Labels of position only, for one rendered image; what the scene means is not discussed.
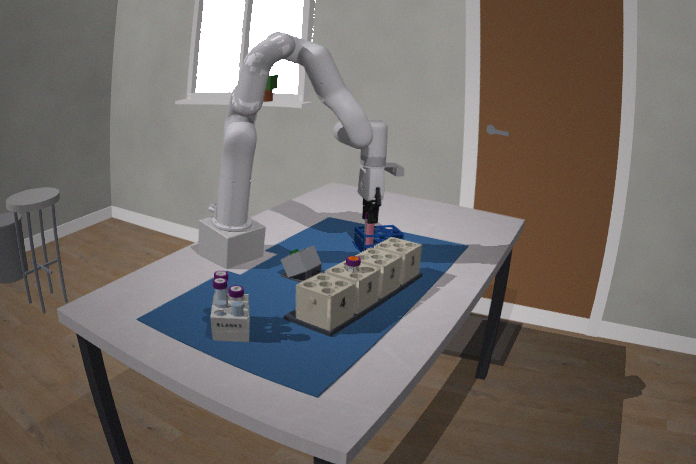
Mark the blue bench mat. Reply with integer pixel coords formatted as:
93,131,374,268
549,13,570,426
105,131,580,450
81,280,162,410
137,217,469,397

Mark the blue tube rack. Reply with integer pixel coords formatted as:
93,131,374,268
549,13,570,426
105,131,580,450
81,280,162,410
354,225,404,253

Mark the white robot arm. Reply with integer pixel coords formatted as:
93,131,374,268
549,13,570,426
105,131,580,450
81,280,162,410
208,32,404,232

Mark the white tube rack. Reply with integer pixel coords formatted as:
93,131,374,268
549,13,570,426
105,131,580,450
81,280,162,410
210,293,250,342

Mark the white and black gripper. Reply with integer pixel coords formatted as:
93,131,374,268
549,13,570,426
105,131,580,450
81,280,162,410
358,164,385,224

